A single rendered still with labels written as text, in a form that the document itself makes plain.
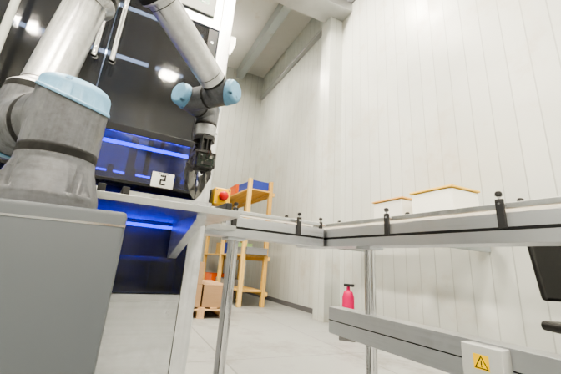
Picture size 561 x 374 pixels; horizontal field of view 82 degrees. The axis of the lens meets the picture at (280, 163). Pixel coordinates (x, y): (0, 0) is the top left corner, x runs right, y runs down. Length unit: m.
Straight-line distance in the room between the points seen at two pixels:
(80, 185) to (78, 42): 0.36
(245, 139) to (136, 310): 8.40
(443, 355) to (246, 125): 8.79
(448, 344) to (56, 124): 1.27
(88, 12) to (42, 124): 0.36
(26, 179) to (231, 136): 8.89
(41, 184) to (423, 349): 1.27
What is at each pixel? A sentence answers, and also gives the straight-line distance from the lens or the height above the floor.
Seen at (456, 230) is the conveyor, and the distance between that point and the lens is 1.29.
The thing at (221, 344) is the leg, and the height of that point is 0.39.
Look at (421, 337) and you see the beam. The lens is 1.42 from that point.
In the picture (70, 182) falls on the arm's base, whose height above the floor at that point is 0.83.
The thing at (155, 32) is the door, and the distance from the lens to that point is 1.61.
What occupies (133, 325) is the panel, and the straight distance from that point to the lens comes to 1.34.
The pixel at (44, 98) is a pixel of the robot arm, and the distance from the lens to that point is 0.64.
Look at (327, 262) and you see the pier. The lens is 5.08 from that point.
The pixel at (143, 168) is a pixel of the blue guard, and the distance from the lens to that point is 1.35.
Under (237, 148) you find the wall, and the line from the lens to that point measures 9.33.
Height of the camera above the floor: 0.73
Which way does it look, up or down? 18 degrees up
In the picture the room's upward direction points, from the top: 4 degrees clockwise
